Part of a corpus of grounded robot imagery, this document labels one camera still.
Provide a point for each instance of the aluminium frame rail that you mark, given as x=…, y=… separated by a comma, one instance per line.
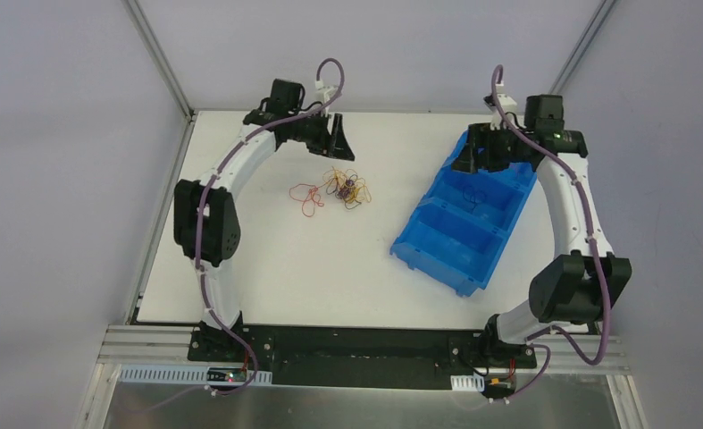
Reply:
x=160, y=353

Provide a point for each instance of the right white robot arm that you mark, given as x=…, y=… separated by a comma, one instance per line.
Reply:
x=575, y=293

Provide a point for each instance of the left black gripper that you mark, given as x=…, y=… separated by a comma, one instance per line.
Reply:
x=328, y=138

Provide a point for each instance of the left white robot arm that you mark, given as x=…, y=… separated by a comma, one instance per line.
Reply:
x=205, y=220

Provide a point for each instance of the blue plastic compartment bin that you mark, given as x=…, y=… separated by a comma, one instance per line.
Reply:
x=460, y=227

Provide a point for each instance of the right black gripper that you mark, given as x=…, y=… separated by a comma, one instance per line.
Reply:
x=482, y=154

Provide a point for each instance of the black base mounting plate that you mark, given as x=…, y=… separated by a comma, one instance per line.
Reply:
x=413, y=359

